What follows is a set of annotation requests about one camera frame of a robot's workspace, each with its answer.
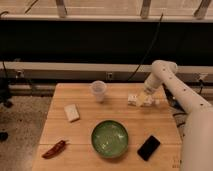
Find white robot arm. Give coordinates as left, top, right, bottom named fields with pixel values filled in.
left=136, top=60, right=213, bottom=171

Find green ceramic bowl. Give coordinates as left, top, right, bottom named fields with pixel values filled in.
left=91, top=120, right=129, bottom=159

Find clear plastic cup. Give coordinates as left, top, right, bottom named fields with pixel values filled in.
left=90, top=80, right=107, bottom=102

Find black smartphone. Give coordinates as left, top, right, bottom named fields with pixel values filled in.
left=137, top=135, right=160, bottom=161

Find white sponge block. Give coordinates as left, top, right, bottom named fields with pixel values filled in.
left=64, top=104, right=80, bottom=122

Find red chili pepper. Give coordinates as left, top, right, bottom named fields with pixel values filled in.
left=42, top=140, right=67, bottom=159

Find black floor cables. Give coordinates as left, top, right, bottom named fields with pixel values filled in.
left=164, top=84, right=188, bottom=129

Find black hanging cable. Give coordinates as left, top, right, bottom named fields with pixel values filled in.
left=127, top=13, right=164, bottom=82

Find metal wall rail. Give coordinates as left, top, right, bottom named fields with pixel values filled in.
left=0, top=61, right=213, bottom=83

